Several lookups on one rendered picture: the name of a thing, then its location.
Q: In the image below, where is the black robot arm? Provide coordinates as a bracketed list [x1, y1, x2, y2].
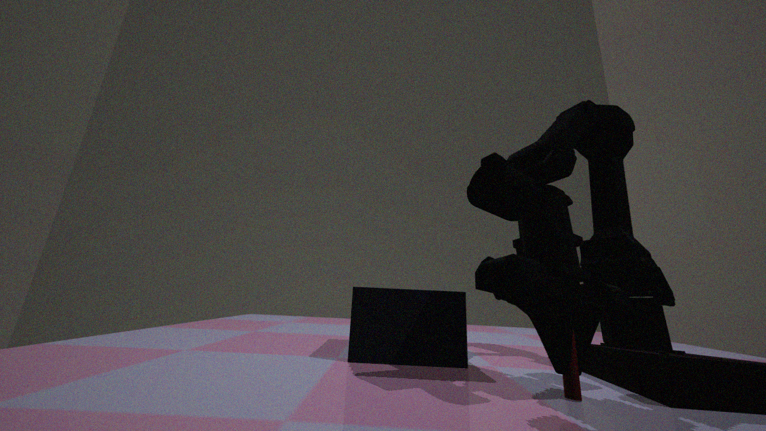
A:
[467, 100, 684, 354]

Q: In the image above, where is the dark red peg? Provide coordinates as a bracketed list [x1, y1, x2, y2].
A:
[563, 329, 582, 401]

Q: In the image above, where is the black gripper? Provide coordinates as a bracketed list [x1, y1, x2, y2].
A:
[475, 221, 633, 376]

